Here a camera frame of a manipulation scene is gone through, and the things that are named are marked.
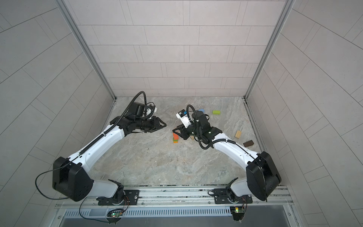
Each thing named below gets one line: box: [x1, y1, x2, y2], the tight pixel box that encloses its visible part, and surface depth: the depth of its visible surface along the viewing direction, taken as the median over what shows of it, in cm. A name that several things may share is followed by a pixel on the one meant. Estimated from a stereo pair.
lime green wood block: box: [212, 110, 221, 115], surface depth 111 cm
